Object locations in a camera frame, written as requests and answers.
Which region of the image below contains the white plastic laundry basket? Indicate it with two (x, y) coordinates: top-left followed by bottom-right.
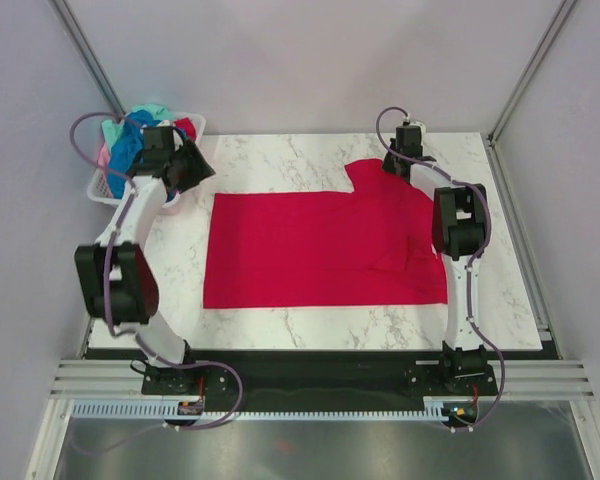
(86, 110), (206, 215)

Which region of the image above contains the red t shirt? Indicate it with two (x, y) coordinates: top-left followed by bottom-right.
(203, 159), (447, 309)
(174, 117), (197, 142)

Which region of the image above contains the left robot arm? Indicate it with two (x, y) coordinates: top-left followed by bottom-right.
(74, 123), (215, 393)

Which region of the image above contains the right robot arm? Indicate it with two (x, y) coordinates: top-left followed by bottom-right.
(383, 120), (491, 394)

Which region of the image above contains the blue t shirt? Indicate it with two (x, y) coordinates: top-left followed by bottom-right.
(108, 125), (185, 173)

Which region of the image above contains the teal t shirt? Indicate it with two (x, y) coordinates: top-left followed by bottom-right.
(101, 103), (176, 149)

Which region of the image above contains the pink t shirt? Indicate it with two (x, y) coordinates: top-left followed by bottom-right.
(96, 143), (111, 176)

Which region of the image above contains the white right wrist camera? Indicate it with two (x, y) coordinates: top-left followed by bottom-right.
(403, 117), (426, 135)

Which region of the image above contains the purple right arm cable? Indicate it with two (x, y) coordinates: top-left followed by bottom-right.
(375, 105), (505, 401)

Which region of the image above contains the left aluminium frame post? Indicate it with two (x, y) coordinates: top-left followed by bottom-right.
(48, 0), (125, 114)

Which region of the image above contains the aluminium frame post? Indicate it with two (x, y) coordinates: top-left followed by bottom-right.
(486, 0), (579, 148)
(48, 0), (125, 114)

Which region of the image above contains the right aluminium frame post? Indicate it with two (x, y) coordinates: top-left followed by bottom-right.
(486, 0), (579, 148)

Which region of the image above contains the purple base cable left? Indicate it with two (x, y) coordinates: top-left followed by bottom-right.
(72, 362), (246, 456)

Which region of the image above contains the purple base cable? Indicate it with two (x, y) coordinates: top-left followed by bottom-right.
(72, 362), (246, 456)
(437, 387), (504, 434)

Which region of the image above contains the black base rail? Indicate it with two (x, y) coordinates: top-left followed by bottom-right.
(142, 350), (497, 411)

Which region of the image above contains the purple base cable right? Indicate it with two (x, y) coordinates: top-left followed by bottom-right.
(437, 387), (504, 434)

